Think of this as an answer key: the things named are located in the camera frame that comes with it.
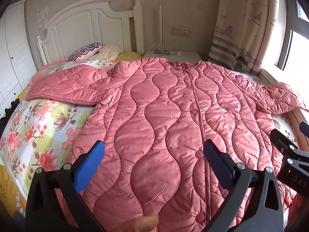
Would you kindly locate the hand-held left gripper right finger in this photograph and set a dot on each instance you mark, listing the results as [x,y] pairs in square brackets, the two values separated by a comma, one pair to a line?
[216,162]

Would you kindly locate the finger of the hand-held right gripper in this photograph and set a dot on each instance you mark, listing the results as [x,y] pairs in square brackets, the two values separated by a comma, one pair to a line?
[305,129]
[282,141]

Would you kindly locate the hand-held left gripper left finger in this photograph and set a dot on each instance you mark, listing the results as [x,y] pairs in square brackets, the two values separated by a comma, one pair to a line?
[93,162]

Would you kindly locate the pink quilted coat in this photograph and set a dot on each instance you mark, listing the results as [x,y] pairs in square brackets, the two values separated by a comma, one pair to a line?
[157,125]

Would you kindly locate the person's left hand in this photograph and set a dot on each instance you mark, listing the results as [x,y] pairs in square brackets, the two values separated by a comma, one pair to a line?
[137,224]

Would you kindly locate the bed with floral sheet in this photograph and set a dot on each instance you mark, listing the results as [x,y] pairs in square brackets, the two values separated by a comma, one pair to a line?
[36,130]

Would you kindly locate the window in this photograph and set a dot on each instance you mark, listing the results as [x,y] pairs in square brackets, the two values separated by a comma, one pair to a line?
[299,48]

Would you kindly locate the yellow cloth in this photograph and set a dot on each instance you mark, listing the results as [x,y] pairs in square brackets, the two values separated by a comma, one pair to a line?
[9,193]

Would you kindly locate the yellow pillow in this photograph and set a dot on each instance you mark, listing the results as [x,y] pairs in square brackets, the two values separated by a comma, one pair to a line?
[128,56]

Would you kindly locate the purple embroidered pillow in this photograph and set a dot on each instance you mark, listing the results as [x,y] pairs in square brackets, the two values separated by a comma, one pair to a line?
[84,51]

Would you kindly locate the cream floral pillow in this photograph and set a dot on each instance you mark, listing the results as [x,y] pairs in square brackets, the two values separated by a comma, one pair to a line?
[109,50]

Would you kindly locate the white nightstand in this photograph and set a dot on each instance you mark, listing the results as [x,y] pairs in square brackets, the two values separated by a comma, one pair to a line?
[173,57]

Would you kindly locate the white charger block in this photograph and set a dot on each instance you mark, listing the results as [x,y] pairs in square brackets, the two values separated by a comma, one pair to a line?
[181,53]

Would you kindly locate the printed striped curtain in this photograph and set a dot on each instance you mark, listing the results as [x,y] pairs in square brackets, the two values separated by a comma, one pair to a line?
[241,29]

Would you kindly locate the white wardrobe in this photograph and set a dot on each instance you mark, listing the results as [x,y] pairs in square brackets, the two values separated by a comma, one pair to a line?
[14,53]

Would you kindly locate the white wooden headboard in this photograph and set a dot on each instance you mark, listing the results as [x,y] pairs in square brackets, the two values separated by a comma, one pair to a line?
[72,29]

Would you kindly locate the beige wall outlet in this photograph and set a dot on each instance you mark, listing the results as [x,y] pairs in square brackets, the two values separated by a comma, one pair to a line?
[180,31]

